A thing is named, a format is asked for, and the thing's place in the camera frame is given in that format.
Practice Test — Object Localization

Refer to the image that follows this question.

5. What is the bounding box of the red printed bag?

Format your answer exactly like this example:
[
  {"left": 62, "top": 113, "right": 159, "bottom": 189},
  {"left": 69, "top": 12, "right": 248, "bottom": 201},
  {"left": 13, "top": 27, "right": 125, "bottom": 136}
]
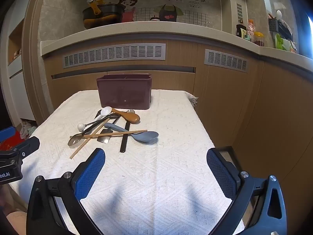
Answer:
[{"left": 0, "top": 130, "right": 23, "bottom": 152}]

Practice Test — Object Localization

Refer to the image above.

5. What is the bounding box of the pale patterned cloth bundle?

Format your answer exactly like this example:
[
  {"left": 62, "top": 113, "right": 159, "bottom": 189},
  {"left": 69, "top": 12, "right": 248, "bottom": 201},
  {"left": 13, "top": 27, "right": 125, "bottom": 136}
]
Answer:
[{"left": 19, "top": 119, "right": 38, "bottom": 140}]

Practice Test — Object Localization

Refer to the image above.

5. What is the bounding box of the white shelf unit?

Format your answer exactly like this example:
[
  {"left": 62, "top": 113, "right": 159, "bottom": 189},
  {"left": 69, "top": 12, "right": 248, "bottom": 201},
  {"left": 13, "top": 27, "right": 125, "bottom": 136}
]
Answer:
[{"left": 0, "top": 12, "right": 37, "bottom": 128}]

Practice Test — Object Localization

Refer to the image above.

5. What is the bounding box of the long grey vent grille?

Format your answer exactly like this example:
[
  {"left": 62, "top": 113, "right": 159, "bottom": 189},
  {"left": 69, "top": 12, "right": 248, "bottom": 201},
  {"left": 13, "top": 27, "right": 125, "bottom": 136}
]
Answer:
[{"left": 63, "top": 43, "right": 166, "bottom": 69}]

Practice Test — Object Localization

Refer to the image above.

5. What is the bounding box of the brown wooden spoon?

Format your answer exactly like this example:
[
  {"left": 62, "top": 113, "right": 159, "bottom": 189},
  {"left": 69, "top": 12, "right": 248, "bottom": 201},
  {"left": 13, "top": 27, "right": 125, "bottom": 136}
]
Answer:
[{"left": 111, "top": 108, "right": 141, "bottom": 124}]

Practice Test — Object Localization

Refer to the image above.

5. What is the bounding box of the blue-grey plastic spoon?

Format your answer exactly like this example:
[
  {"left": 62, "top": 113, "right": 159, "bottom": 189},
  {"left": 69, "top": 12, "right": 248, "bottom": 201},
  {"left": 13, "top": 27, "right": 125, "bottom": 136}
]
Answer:
[{"left": 104, "top": 123, "right": 159, "bottom": 142}]

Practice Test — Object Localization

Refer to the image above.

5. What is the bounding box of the dark sauce bottle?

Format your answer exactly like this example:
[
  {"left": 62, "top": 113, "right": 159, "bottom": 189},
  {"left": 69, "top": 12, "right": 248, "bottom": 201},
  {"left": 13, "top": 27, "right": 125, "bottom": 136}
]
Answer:
[{"left": 236, "top": 24, "right": 247, "bottom": 38}]

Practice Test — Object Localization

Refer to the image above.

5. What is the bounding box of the beige stone countertop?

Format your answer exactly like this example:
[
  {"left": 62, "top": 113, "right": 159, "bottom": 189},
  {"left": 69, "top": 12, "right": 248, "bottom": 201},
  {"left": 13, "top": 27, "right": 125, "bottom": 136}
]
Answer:
[{"left": 40, "top": 21, "right": 313, "bottom": 65}]

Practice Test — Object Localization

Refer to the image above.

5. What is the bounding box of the black pot with yellow handle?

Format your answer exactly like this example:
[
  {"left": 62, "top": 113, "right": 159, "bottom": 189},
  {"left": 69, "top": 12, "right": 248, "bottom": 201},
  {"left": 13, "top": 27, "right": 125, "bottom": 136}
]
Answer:
[{"left": 86, "top": 0, "right": 124, "bottom": 17}]

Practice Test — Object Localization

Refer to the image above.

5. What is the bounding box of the black wall rack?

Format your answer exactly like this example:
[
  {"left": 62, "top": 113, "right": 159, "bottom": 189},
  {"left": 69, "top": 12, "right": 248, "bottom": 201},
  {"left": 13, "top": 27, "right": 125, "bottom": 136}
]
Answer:
[{"left": 268, "top": 17, "right": 292, "bottom": 41}]

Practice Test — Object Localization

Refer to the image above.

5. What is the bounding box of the short grey vent grille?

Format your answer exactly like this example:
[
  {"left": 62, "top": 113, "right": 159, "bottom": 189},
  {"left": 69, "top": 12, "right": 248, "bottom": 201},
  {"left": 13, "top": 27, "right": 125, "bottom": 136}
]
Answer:
[{"left": 205, "top": 49, "right": 248, "bottom": 72}]

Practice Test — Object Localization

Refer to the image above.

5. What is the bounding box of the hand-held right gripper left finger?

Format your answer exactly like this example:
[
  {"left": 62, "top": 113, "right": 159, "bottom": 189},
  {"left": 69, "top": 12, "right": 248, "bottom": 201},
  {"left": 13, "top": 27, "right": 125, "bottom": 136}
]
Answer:
[{"left": 26, "top": 148, "right": 106, "bottom": 235}]

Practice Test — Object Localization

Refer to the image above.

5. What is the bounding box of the maroon plastic utensil holder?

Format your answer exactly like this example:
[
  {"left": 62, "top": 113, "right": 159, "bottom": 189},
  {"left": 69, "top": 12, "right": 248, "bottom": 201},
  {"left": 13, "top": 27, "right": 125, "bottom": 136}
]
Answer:
[{"left": 96, "top": 73, "right": 152, "bottom": 110}]

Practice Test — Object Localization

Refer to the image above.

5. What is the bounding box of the green plastic bag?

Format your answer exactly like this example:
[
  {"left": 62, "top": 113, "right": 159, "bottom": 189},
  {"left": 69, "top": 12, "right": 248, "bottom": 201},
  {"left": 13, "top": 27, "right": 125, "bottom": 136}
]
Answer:
[{"left": 275, "top": 34, "right": 297, "bottom": 53}]

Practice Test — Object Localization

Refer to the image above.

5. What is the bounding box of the clear bottle orange cap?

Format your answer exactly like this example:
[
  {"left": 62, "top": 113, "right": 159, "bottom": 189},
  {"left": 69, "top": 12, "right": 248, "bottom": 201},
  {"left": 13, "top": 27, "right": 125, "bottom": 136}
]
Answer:
[{"left": 247, "top": 20, "right": 256, "bottom": 37}]

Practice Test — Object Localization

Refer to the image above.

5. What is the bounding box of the white-knobbed metal utensil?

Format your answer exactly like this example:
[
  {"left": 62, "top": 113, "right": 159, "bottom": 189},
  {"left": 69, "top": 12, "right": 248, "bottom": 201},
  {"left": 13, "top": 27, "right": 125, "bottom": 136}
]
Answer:
[{"left": 77, "top": 114, "right": 115, "bottom": 131}]

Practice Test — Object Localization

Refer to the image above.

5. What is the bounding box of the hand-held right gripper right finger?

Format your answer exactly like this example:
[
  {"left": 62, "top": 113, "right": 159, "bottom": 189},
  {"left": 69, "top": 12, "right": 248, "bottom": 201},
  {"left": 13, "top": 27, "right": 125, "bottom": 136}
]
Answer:
[{"left": 207, "top": 148, "right": 287, "bottom": 235}]

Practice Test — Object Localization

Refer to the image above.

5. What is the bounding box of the cartoon wall poster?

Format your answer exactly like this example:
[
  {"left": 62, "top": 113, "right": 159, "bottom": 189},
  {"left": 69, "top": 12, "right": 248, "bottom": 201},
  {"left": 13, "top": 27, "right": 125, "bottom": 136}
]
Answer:
[{"left": 99, "top": 0, "right": 212, "bottom": 27}]

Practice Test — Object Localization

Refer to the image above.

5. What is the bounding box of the wooden cabinet front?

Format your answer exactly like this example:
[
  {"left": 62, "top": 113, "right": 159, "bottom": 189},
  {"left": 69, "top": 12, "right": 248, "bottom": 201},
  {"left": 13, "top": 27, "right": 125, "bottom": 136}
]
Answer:
[{"left": 44, "top": 39, "right": 313, "bottom": 235}]

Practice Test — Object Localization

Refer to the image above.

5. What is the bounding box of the metal slotted spoon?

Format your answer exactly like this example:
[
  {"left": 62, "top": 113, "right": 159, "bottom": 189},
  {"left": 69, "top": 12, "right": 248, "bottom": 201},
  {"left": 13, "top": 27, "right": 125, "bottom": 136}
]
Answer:
[{"left": 68, "top": 114, "right": 120, "bottom": 148}]

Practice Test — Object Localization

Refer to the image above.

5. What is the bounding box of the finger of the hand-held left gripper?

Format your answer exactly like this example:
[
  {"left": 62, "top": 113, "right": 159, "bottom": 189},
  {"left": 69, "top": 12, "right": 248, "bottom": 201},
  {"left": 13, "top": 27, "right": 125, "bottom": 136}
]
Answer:
[
  {"left": 0, "top": 136, "right": 40, "bottom": 161},
  {"left": 0, "top": 127, "right": 15, "bottom": 142}
]

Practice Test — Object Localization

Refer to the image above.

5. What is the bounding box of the white ceramic spoon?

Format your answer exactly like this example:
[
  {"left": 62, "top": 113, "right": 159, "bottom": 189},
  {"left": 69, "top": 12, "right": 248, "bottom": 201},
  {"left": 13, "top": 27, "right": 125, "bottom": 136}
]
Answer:
[{"left": 94, "top": 106, "right": 112, "bottom": 121}]

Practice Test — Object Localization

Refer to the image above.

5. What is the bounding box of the wooden chopstick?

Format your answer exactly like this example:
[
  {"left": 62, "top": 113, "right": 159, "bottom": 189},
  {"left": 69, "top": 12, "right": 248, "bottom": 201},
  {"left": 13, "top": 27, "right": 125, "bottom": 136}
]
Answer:
[
  {"left": 84, "top": 130, "right": 148, "bottom": 138},
  {"left": 70, "top": 118, "right": 110, "bottom": 159}
]

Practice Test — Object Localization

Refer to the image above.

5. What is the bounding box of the jar with yellow lid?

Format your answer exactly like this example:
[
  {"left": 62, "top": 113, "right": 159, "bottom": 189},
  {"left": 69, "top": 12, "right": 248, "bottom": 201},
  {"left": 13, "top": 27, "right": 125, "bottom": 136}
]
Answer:
[{"left": 254, "top": 31, "right": 264, "bottom": 46}]

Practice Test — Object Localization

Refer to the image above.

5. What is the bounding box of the white textured tablecloth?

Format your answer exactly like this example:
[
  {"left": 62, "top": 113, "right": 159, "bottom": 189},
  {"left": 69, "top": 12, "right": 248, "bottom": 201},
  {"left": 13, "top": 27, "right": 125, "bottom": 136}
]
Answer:
[{"left": 10, "top": 89, "right": 245, "bottom": 235}]

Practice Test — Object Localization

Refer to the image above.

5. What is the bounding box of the black stick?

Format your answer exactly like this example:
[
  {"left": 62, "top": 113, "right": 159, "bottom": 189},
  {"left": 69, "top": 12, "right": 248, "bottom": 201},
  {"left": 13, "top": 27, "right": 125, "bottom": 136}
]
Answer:
[{"left": 120, "top": 121, "right": 131, "bottom": 153}]

